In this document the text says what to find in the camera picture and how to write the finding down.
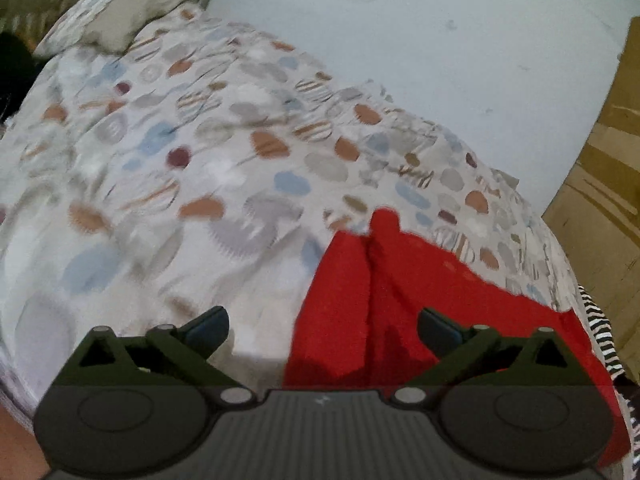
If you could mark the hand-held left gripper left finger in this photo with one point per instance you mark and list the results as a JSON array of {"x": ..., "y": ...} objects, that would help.
[{"x": 209, "y": 330}]

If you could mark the dotted print comforter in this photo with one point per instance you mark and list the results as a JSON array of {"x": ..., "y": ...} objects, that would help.
[{"x": 200, "y": 170}]

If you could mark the patterned pillow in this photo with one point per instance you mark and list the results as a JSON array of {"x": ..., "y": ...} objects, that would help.
[{"x": 110, "y": 17}]

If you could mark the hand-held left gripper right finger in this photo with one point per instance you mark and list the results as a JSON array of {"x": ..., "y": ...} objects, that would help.
[{"x": 437, "y": 331}]

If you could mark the red long-sleeved dress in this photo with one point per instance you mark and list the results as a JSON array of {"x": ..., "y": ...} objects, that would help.
[{"x": 400, "y": 300}]

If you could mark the black white striped bedsheet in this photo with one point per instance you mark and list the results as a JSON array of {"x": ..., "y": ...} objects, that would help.
[{"x": 607, "y": 340}]

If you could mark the plywood board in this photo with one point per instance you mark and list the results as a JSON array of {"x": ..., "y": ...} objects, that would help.
[{"x": 605, "y": 185}]

